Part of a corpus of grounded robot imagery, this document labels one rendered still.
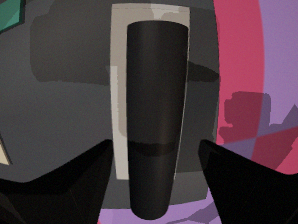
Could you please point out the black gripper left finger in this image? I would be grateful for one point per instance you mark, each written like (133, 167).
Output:
(72, 194)

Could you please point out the beige square tile with dark square center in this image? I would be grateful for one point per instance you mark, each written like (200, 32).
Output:
(3, 155)

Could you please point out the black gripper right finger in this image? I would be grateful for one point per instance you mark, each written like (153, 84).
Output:
(245, 192)

